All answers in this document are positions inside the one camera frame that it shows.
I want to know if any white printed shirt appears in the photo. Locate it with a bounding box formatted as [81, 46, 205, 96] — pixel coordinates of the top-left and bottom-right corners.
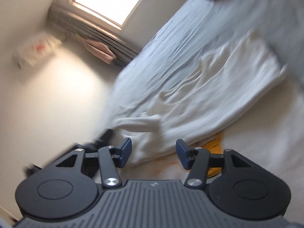
[110, 31, 304, 221]

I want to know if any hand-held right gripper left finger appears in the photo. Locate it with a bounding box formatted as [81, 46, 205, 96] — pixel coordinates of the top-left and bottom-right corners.
[56, 138, 132, 188]

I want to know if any hanging pink garment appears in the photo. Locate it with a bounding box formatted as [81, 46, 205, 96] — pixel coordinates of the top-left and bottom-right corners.
[83, 39, 117, 65]

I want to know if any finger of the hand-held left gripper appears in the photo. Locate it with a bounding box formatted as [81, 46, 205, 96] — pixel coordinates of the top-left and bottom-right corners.
[76, 129, 114, 152]

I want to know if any white box with red label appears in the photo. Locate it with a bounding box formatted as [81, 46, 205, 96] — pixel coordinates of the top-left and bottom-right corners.
[12, 32, 63, 70]

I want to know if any grey radiator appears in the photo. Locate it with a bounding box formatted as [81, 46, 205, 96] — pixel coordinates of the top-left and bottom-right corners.
[47, 9, 141, 67]

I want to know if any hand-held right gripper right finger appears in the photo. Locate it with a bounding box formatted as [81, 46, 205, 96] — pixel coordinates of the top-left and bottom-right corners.
[176, 139, 253, 188]

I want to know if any window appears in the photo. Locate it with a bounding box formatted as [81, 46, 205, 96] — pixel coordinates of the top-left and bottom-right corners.
[69, 0, 158, 29]

